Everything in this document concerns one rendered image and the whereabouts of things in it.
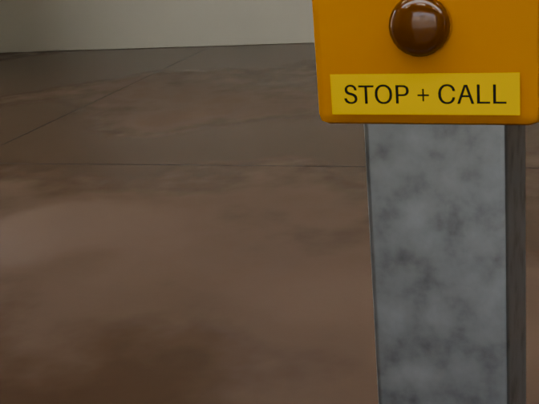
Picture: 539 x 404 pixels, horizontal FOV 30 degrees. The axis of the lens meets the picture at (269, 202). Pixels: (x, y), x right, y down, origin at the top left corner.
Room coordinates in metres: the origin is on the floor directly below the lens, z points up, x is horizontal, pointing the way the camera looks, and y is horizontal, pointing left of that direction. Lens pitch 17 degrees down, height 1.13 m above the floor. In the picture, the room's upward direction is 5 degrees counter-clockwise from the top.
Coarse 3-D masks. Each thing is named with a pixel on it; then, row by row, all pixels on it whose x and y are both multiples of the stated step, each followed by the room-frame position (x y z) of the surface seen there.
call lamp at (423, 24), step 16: (416, 0) 0.51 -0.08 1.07; (432, 0) 0.51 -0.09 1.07; (400, 16) 0.51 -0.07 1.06; (416, 16) 0.51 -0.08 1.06; (432, 16) 0.51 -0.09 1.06; (448, 16) 0.51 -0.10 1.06; (400, 32) 0.51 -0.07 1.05; (416, 32) 0.51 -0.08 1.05; (432, 32) 0.51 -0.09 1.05; (448, 32) 0.51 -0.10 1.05; (400, 48) 0.52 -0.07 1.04; (416, 48) 0.51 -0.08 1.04; (432, 48) 0.51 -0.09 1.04
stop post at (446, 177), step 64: (320, 0) 0.54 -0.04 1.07; (384, 0) 0.52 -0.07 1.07; (448, 0) 0.51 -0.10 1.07; (512, 0) 0.50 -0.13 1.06; (320, 64) 0.54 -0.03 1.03; (384, 64) 0.53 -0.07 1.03; (448, 64) 0.51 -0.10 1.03; (512, 64) 0.50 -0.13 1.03; (384, 128) 0.55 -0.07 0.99; (448, 128) 0.53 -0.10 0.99; (512, 128) 0.54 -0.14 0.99; (384, 192) 0.55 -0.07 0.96; (448, 192) 0.53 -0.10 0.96; (512, 192) 0.54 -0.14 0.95; (384, 256) 0.55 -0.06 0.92; (448, 256) 0.53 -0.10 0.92; (512, 256) 0.54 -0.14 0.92; (384, 320) 0.55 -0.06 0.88; (448, 320) 0.53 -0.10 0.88; (512, 320) 0.54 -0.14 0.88; (384, 384) 0.55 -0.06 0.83; (448, 384) 0.53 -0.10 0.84; (512, 384) 0.53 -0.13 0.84
